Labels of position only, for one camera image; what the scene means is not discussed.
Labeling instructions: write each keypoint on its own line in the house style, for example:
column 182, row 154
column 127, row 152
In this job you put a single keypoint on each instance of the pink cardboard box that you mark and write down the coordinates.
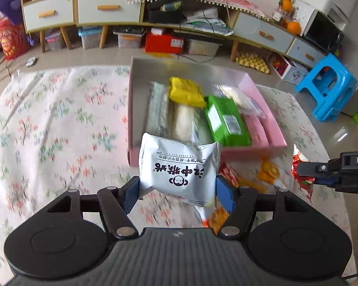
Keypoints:
column 256, row 155

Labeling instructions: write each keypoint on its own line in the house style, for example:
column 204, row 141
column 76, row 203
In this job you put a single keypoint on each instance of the large clear storage box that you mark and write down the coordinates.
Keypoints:
column 201, row 47

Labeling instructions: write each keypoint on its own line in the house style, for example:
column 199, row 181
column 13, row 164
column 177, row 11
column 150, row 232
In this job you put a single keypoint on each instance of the red orange snack packet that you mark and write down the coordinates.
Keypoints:
column 229, row 174

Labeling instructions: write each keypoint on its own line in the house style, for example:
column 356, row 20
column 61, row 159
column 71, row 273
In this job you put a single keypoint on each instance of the small clear storage box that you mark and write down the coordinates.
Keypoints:
column 55, row 40

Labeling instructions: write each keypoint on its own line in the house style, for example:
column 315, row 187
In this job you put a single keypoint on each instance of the green snack packet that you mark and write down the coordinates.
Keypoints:
column 226, row 122

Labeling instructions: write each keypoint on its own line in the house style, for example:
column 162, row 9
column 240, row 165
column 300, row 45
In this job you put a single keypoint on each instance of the blue lid storage box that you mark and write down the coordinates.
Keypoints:
column 91, row 37

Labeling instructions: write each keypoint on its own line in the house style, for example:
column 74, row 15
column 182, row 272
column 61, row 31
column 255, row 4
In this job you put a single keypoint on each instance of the pink snack packet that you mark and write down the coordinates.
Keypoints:
column 256, row 131

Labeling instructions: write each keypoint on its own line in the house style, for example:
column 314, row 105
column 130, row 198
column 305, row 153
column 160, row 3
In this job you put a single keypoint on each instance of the white long rice roll packet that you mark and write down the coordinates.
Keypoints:
column 185, row 122

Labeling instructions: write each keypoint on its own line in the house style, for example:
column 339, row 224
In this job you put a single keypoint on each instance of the grey long snack packet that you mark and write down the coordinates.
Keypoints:
column 158, row 107

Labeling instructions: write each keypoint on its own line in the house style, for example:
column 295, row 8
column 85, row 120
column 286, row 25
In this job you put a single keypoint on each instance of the red printed bag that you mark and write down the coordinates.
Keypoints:
column 12, row 40

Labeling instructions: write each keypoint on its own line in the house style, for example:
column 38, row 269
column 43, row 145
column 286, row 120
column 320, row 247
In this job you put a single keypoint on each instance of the small white device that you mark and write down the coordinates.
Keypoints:
column 30, row 62

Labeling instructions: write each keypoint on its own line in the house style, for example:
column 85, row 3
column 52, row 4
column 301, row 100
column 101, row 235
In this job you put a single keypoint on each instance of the black microwave oven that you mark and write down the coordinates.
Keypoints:
column 323, row 32

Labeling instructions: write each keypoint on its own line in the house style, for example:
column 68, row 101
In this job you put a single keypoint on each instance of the yellow egg tray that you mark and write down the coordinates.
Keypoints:
column 252, row 62

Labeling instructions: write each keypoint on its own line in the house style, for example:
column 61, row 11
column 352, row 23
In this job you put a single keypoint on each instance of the clear storage box orange label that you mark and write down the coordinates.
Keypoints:
column 129, row 38

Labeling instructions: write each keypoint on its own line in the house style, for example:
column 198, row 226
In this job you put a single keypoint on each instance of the white box blue print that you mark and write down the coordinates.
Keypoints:
column 291, row 70

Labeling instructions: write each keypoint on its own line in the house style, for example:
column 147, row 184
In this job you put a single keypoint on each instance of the orange long snack packet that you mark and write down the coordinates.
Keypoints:
column 270, row 172

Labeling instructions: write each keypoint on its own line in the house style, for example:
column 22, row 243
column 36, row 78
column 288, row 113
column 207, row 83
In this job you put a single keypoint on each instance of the wooden cabinet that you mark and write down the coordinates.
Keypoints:
column 75, row 6

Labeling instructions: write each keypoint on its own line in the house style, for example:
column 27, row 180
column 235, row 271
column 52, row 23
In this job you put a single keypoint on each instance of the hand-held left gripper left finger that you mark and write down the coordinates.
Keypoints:
column 131, row 195

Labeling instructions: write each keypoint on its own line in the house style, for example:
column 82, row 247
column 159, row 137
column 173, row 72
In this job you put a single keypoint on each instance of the yellow snack packet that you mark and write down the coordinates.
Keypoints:
column 186, row 91

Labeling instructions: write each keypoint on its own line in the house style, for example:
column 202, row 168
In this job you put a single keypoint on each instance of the orange fruit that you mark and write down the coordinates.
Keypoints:
column 294, row 27
column 285, row 4

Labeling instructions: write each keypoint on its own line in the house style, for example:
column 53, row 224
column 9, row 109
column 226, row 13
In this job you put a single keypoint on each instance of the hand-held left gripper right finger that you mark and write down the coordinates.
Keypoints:
column 225, row 195

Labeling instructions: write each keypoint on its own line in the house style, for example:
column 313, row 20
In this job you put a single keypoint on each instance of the red cardboard box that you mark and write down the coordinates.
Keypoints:
column 164, row 43

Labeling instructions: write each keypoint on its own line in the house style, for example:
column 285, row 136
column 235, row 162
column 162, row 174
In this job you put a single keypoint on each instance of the blue plastic stool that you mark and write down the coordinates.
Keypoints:
column 328, row 74

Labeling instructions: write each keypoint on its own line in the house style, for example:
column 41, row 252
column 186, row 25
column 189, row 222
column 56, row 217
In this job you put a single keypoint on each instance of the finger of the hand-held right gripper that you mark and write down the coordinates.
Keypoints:
column 326, row 181
column 313, row 169

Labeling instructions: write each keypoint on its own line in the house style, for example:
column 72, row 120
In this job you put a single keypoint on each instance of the clear white snack packet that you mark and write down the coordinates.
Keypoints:
column 241, row 99

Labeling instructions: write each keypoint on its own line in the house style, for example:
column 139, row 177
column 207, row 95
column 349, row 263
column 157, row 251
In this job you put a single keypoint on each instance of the black bag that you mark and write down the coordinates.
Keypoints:
column 165, row 13

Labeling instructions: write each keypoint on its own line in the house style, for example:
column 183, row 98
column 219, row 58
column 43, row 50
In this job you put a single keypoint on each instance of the stack of papers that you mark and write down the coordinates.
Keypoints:
column 208, row 20

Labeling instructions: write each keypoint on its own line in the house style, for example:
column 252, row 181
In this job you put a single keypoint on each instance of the orange white biscuit packet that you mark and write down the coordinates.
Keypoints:
column 214, row 219

